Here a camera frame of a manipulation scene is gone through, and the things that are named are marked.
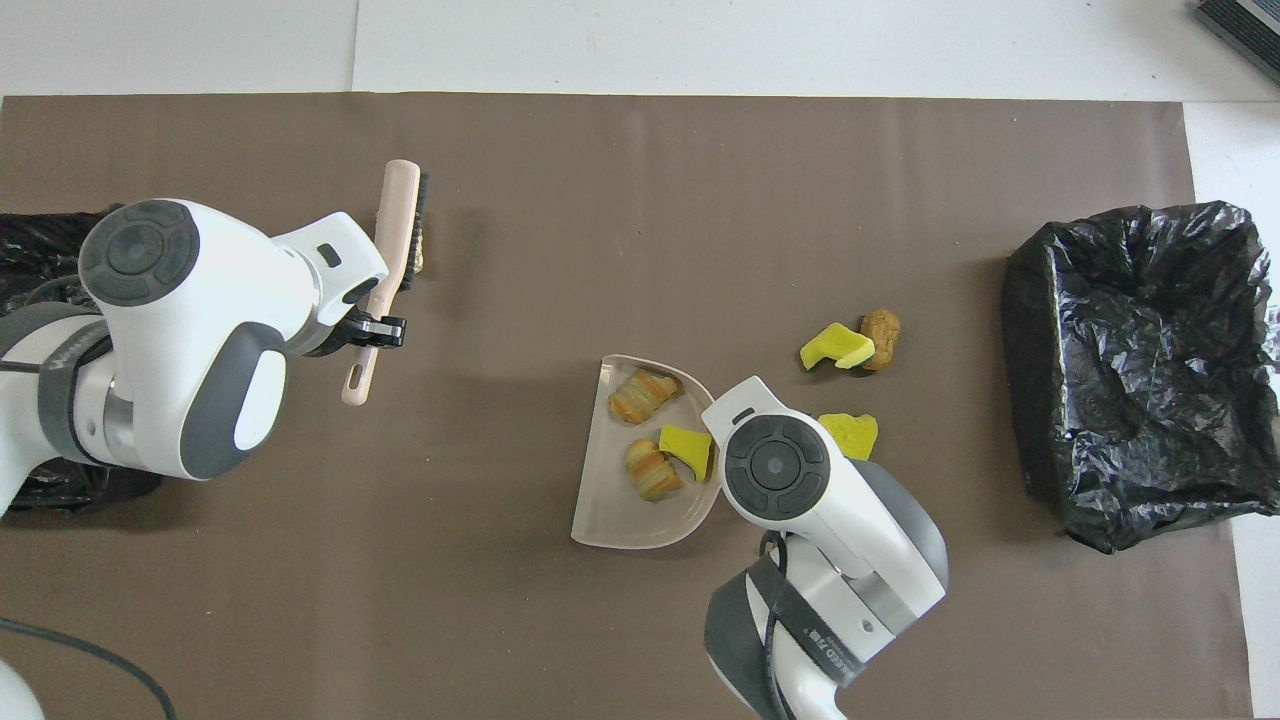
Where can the tightly bagged black trash bin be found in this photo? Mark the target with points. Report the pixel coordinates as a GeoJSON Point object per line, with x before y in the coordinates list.
{"type": "Point", "coordinates": [30, 250]}

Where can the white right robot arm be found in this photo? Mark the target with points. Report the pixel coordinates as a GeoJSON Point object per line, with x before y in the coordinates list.
{"type": "Point", "coordinates": [800, 470]}

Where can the flat yellow sponge piece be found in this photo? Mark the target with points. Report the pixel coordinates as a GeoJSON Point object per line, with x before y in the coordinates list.
{"type": "Point", "coordinates": [857, 435]}

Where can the brown lumpy nugget piece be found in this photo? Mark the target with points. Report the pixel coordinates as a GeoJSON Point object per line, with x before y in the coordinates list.
{"type": "Point", "coordinates": [884, 335]}

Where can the brown paper table mat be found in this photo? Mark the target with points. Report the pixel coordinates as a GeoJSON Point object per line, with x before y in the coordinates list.
{"type": "Point", "coordinates": [500, 620]}

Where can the orange striped toy croissant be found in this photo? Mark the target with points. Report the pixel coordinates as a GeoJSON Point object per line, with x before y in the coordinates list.
{"type": "Point", "coordinates": [645, 395]}
{"type": "Point", "coordinates": [653, 470]}

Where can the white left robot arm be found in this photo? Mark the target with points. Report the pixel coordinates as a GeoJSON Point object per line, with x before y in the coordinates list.
{"type": "Point", "coordinates": [180, 300]}

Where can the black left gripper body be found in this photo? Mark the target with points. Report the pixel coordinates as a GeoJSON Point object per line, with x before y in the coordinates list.
{"type": "Point", "coordinates": [335, 335]}

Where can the beige plastic dustpan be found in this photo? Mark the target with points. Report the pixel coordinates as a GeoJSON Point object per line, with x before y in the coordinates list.
{"type": "Point", "coordinates": [610, 500]}

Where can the yellow sponge piece green edge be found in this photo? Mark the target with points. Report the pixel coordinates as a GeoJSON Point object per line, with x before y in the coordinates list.
{"type": "Point", "coordinates": [835, 347]}

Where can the dark ribbed device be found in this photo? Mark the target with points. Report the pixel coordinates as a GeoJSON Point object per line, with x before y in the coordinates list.
{"type": "Point", "coordinates": [1250, 25]}

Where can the beige hand brush black bristles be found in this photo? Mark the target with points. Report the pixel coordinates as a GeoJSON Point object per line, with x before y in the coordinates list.
{"type": "Point", "coordinates": [395, 215]}

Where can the pale green rock-like chunk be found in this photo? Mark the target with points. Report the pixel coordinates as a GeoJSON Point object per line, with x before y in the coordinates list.
{"type": "Point", "coordinates": [416, 265]}

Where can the small yellow sponge piece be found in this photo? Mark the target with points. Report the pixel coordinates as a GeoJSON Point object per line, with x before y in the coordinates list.
{"type": "Point", "coordinates": [688, 448]}

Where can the loosely bagged black trash bin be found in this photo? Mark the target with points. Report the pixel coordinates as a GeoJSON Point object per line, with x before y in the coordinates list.
{"type": "Point", "coordinates": [1130, 400]}

